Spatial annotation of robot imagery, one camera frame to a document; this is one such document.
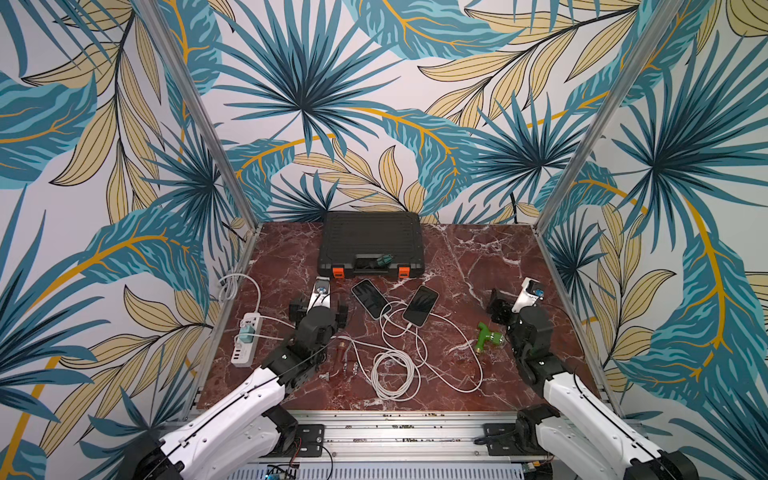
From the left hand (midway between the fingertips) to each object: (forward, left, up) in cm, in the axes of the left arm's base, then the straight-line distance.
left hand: (321, 300), depth 79 cm
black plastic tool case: (+28, -12, -9) cm, 31 cm away
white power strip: (-6, +22, -13) cm, 26 cm away
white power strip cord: (+14, +35, -17) cm, 41 cm away
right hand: (+3, -46, 0) cm, 46 cm away
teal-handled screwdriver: (+20, -17, -8) cm, 27 cm away
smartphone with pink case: (+10, -12, -16) cm, 22 cm away
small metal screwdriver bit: (-15, -1, -16) cm, 22 cm away
